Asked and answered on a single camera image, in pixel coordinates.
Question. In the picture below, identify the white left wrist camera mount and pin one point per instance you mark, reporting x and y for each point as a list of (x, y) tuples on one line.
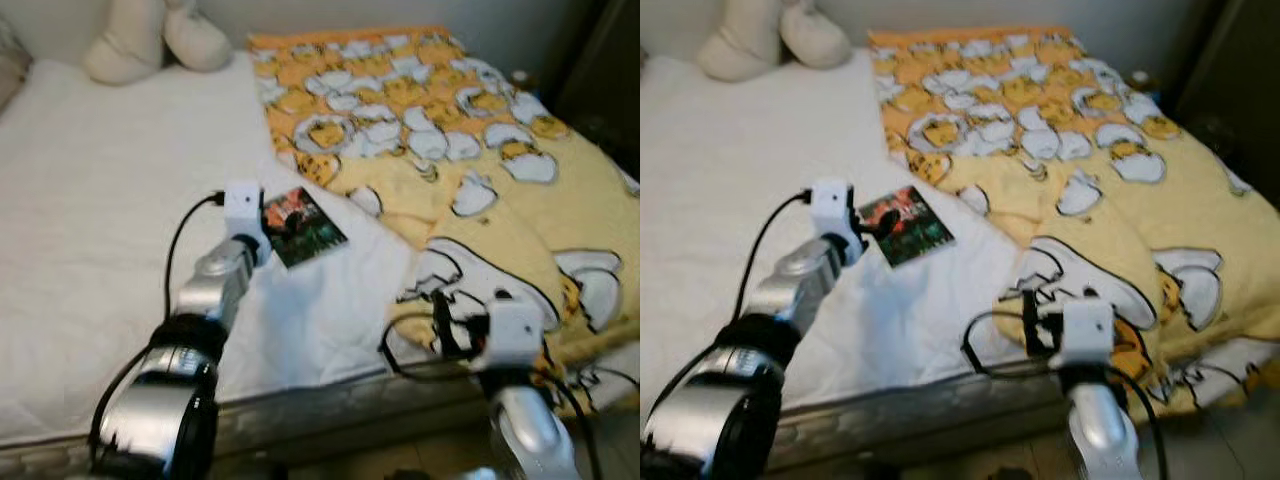
[(243, 205), (830, 205)]

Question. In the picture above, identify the beige plush toy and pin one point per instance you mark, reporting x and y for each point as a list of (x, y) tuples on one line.
[(125, 45), (740, 45)]

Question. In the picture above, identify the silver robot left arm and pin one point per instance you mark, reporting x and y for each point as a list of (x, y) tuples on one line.
[(170, 390), (730, 400)]

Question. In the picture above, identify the grey paisley print duvet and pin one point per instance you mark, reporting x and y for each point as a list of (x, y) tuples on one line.
[(8, 70)]

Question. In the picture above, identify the dark paperback book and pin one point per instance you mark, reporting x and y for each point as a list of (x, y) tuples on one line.
[(920, 235), (310, 235)]

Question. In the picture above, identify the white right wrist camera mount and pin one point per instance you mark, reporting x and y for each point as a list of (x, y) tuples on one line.
[(515, 330), (1085, 330)]

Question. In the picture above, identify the yellow cartoon egg blanket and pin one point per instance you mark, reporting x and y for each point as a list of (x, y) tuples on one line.
[(520, 220), (1140, 220)]

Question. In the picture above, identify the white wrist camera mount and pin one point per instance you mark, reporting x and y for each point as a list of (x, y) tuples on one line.
[(243, 205), (830, 205), (515, 330), (1085, 330)]

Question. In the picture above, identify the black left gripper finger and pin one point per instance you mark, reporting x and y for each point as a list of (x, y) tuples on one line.
[(880, 226), (283, 227)]

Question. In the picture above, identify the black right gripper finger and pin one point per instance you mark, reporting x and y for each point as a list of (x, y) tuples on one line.
[(443, 320), (1030, 320)]

